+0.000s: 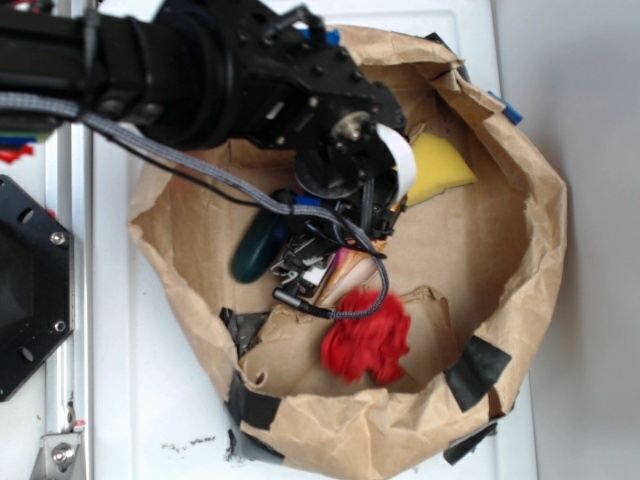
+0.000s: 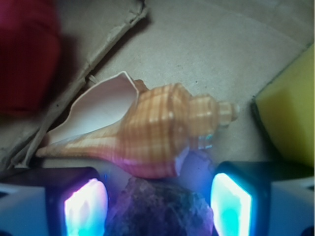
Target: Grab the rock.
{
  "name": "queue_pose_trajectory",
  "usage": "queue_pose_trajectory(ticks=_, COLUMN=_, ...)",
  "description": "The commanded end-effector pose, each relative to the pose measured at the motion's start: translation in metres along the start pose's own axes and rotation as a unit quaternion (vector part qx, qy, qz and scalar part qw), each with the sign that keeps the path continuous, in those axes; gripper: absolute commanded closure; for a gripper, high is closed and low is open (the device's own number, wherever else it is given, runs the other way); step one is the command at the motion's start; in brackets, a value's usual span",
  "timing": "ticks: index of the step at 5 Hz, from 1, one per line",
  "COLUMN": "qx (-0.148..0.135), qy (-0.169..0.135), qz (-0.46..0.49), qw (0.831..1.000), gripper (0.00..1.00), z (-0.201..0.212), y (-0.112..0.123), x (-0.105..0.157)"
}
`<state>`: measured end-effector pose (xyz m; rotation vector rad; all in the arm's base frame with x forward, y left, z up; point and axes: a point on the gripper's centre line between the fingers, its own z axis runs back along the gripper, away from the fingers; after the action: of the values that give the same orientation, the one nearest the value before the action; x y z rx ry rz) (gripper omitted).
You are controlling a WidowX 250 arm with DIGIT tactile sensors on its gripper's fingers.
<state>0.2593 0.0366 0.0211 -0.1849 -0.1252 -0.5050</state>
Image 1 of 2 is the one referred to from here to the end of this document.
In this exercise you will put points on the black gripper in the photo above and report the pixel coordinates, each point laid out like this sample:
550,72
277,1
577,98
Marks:
306,94

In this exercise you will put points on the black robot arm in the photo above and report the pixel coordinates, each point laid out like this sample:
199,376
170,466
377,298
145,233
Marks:
200,73

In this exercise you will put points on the dark green oblong stone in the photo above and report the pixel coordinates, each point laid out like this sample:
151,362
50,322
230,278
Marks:
260,245

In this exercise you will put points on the yellow sponge wedge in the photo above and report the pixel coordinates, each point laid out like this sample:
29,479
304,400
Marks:
439,167

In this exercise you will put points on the orange spiral conch shell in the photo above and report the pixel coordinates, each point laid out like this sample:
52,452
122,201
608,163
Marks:
351,269

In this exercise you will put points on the brown paper bag tray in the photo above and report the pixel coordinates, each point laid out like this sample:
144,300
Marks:
478,268

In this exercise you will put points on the red crumpled paper ball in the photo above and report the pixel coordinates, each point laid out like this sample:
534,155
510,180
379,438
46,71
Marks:
371,345

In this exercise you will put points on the white plastic board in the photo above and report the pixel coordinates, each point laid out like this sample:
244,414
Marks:
156,414

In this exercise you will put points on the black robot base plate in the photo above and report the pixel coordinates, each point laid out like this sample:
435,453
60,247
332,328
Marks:
36,274

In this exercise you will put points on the aluminium extrusion rail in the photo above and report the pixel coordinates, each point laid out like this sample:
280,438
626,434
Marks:
67,180

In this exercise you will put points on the metal corner bracket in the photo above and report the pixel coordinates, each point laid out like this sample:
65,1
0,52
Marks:
60,457

